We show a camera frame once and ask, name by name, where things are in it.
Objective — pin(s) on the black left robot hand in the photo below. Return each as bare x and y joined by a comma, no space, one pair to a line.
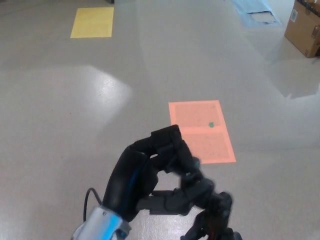
125,180

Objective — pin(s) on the black tripod phone stand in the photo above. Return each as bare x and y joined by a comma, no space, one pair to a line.
220,200

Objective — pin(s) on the orange paper sheet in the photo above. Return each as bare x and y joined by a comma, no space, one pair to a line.
215,150

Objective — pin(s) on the small green sticker dot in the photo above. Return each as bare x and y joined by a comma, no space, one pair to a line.
211,124

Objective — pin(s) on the yellow paper sheet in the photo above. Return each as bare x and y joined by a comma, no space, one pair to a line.
92,22

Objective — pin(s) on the dark furniture base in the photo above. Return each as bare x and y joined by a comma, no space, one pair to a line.
109,1

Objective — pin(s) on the brown cardboard box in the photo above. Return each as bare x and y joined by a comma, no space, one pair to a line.
302,31

